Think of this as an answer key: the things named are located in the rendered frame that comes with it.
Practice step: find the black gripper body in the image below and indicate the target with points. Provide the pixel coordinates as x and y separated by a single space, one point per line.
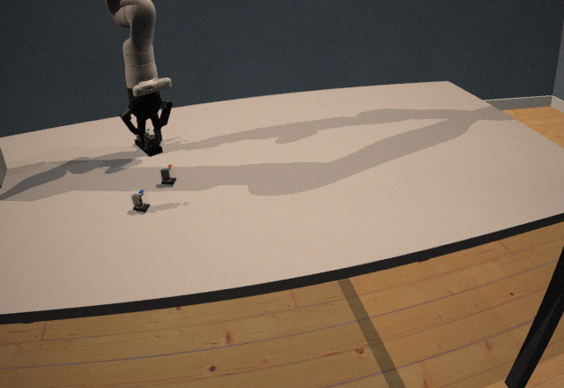
136 103

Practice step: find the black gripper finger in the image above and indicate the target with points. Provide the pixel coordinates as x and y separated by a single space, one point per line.
157 122
140 130

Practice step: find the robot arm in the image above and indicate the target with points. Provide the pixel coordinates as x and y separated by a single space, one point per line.
140 16

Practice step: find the black rack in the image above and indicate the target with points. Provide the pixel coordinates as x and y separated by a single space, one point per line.
154 149

